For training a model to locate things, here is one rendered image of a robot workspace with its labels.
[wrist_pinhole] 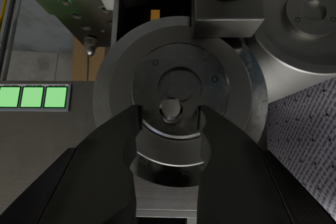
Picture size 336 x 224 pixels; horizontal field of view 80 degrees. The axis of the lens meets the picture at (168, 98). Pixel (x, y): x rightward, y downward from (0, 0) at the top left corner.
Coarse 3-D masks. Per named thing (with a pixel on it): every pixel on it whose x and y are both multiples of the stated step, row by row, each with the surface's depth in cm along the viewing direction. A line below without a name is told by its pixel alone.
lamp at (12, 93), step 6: (0, 90) 51; (6, 90) 51; (12, 90) 51; (18, 90) 51; (0, 96) 51; (6, 96) 51; (12, 96) 51; (0, 102) 50; (6, 102) 50; (12, 102) 50
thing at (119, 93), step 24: (144, 48) 17; (216, 48) 17; (120, 72) 16; (240, 72) 16; (120, 96) 16; (240, 96) 16; (240, 120) 15; (144, 144) 15; (168, 144) 15; (192, 144) 15
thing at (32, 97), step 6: (24, 90) 51; (30, 90) 51; (36, 90) 51; (42, 90) 51; (24, 96) 51; (30, 96) 51; (36, 96) 51; (24, 102) 50; (30, 102) 50; (36, 102) 50
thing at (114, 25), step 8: (120, 0) 20; (120, 8) 20; (120, 16) 20; (128, 16) 24; (136, 16) 29; (144, 16) 36; (112, 24) 19; (120, 24) 20; (128, 24) 24; (136, 24) 29; (112, 32) 19; (120, 32) 20; (112, 40) 19
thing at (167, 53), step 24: (168, 48) 16; (192, 48) 16; (144, 72) 15; (168, 72) 16; (192, 72) 16; (216, 72) 15; (144, 96) 15; (168, 96) 15; (192, 96) 15; (216, 96) 15; (144, 120) 15; (192, 120) 14
